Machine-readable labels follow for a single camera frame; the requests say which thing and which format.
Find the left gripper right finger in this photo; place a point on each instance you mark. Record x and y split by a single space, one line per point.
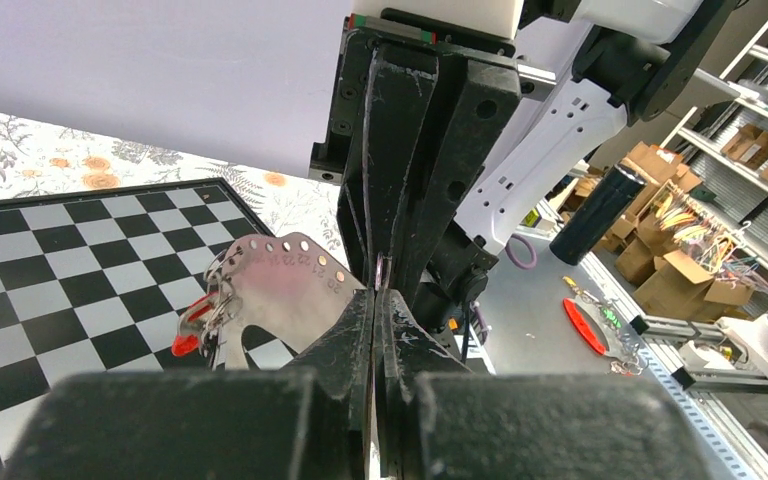
407 360

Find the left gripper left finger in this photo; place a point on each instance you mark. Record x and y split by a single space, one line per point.
338 403

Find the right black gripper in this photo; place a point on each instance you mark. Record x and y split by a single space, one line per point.
420 97

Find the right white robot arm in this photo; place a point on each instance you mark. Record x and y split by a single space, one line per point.
616 62

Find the red oval keyring plate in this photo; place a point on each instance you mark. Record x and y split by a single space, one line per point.
582 327

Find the red tagged key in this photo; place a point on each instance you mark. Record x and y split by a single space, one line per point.
200 327

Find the black cylindrical bottle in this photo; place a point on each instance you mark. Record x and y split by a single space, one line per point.
611 196

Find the black white chessboard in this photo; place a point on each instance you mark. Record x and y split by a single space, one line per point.
95 281

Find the metal storage shelving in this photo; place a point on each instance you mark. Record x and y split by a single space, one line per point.
727 147

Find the floral patterned table mat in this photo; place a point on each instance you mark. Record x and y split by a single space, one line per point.
38 158

